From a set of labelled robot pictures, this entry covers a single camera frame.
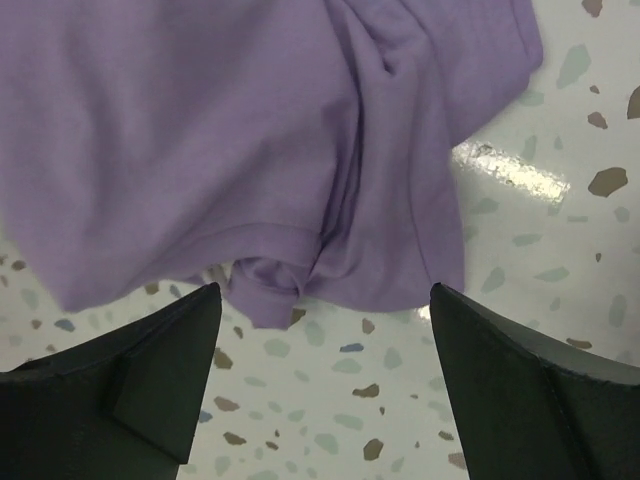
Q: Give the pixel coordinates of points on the purple t shirt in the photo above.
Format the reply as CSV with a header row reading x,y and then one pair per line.
x,y
304,144

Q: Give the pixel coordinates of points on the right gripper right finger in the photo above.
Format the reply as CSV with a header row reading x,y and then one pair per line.
x,y
527,406

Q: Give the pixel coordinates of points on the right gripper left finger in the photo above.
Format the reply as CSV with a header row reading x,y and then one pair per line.
x,y
124,405

